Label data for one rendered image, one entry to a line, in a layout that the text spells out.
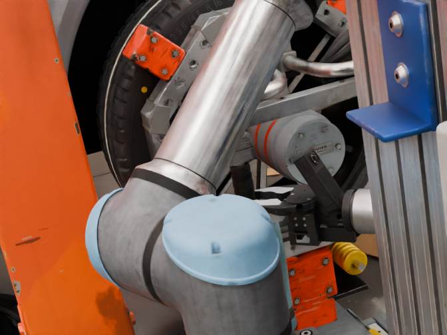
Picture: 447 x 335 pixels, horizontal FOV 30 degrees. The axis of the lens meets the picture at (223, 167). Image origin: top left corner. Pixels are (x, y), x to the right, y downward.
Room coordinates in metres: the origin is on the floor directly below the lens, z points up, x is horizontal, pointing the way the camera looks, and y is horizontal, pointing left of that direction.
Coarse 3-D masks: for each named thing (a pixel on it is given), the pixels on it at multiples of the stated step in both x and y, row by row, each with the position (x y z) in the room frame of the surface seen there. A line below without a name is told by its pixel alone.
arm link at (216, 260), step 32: (160, 224) 0.84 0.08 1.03; (192, 224) 0.79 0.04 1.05; (224, 224) 0.79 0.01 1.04; (256, 224) 0.78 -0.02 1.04; (160, 256) 0.81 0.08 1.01; (192, 256) 0.76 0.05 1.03; (224, 256) 0.75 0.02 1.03; (256, 256) 0.76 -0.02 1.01; (160, 288) 0.80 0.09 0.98; (192, 288) 0.76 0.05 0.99; (224, 288) 0.75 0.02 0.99; (256, 288) 0.75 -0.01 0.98; (192, 320) 0.77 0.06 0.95; (224, 320) 0.75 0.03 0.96; (256, 320) 0.75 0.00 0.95; (288, 320) 0.78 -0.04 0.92
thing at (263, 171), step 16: (304, 32) 1.93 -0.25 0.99; (320, 32) 1.81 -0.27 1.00; (320, 48) 1.76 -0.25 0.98; (288, 80) 1.75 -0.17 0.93; (336, 80) 1.90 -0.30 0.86; (336, 112) 1.90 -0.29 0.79; (352, 128) 1.82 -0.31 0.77; (352, 144) 1.80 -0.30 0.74; (352, 160) 1.77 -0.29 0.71; (224, 176) 1.68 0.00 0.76; (336, 176) 1.78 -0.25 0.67; (352, 176) 1.74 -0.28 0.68; (224, 192) 1.68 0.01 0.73
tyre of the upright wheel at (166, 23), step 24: (168, 0) 1.72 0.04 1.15; (192, 0) 1.66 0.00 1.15; (216, 0) 1.68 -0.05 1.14; (144, 24) 1.71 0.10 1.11; (168, 24) 1.65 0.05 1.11; (192, 24) 1.66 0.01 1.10; (120, 48) 1.75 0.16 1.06; (120, 72) 1.68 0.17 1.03; (144, 72) 1.63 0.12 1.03; (120, 96) 1.62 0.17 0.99; (144, 96) 1.63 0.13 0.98; (96, 120) 1.81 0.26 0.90; (120, 120) 1.62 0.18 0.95; (120, 144) 1.61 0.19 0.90; (144, 144) 1.62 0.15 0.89; (120, 168) 1.63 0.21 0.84
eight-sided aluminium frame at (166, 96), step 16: (208, 16) 1.60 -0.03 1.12; (224, 16) 1.59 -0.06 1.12; (320, 16) 1.65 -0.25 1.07; (336, 16) 1.66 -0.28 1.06; (192, 32) 1.62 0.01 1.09; (208, 32) 1.58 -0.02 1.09; (336, 32) 1.66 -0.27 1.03; (192, 48) 1.57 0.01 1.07; (208, 48) 1.58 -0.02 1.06; (192, 64) 1.59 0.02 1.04; (160, 80) 1.60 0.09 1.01; (176, 80) 1.56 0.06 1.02; (192, 80) 1.57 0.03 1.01; (160, 96) 1.55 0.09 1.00; (176, 96) 1.56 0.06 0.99; (144, 112) 1.57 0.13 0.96; (160, 112) 1.54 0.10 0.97; (144, 128) 1.59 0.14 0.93; (160, 128) 1.54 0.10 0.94; (160, 144) 1.54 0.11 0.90; (288, 240) 1.61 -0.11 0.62; (304, 240) 1.62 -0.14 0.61; (288, 256) 1.60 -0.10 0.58
